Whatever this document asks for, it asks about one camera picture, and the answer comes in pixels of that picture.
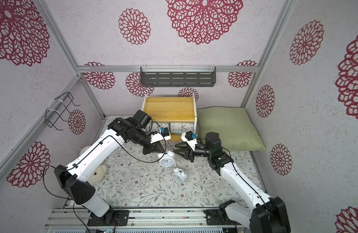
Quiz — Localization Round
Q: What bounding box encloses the black wire wall rack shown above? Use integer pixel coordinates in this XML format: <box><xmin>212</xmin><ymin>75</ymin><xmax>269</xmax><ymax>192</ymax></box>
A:
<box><xmin>44</xmin><ymin>91</ymin><xmax>80</xmax><ymax>131</ymax></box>

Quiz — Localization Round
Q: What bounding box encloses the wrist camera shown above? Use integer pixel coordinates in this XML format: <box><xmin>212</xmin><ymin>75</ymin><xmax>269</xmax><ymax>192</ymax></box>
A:
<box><xmin>181</xmin><ymin>131</ymin><xmax>198</xmax><ymax>151</ymax></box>
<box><xmin>150</xmin><ymin>127</ymin><xmax>171</xmax><ymax>144</ymax></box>

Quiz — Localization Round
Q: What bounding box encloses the grey wall-mounted metal shelf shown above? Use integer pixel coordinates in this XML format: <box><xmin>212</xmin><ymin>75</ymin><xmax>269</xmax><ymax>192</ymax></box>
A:
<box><xmin>140</xmin><ymin>66</ymin><xmax>216</xmax><ymax>87</ymax></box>

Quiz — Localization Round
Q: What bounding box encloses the green pillow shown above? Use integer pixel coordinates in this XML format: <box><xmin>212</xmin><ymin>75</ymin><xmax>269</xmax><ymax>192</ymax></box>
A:
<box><xmin>197</xmin><ymin>107</ymin><xmax>266</xmax><ymax>151</ymax></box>

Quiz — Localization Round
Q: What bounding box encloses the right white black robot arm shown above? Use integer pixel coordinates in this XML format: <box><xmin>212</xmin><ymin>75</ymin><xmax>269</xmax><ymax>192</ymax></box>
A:
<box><xmin>174</xmin><ymin>131</ymin><xmax>291</xmax><ymax>233</ymax></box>

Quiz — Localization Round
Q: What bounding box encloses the white plush teddy bear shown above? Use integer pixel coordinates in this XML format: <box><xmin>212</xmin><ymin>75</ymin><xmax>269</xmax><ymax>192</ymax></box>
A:
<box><xmin>79</xmin><ymin>145</ymin><xmax>108</xmax><ymax>185</ymax></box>

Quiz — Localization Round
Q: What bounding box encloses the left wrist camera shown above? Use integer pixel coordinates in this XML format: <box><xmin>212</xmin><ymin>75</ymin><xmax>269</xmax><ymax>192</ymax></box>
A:
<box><xmin>150</xmin><ymin>127</ymin><xmax>171</xmax><ymax>144</ymax></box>

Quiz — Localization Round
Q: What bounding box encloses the grey square alarm clock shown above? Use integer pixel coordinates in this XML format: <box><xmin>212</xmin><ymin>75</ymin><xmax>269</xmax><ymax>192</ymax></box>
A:
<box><xmin>150</xmin><ymin>122</ymin><xmax>170</xmax><ymax>133</ymax></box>
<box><xmin>170</xmin><ymin>122</ymin><xmax>194</xmax><ymax>135</ymax></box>

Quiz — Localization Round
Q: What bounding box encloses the wooden two-tier white-frame shelf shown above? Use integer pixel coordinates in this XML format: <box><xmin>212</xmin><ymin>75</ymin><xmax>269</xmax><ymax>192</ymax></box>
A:
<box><xmin>141</xmin><ymin>96</ymin><xmax>197</xmax><ymax>141</ymax></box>

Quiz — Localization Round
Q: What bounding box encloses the white twin-bell alarm clock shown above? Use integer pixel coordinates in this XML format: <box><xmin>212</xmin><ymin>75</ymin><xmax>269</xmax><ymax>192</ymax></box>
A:
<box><xmin>157</xmin><ymin>150</ymin><xmax>175</xmax><ymax>167</ymax></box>
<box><xmin>172</xmin><ymin>168</ymin><xmax>188</xmax><ymax>184</ymax></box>

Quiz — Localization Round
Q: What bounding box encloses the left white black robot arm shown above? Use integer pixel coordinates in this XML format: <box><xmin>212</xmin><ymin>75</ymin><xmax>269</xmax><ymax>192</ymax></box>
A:
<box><xmin>54</xmin><ymin>110</ymin><xmax>171</xmax><ymax>218</ymax></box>

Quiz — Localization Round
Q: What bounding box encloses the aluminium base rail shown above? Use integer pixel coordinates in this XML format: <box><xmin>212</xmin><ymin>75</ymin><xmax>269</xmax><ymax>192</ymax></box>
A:
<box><xmin>44</xmin><ymin>207</ymin><xmax>245</xmax><ymax>233</ymax></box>

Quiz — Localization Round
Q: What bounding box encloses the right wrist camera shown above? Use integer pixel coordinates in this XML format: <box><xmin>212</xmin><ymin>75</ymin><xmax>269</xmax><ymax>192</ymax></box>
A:
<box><xmin>181</xmin><ymin>131</ymin><xmax>198</xmax><ymax>151</ymax></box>

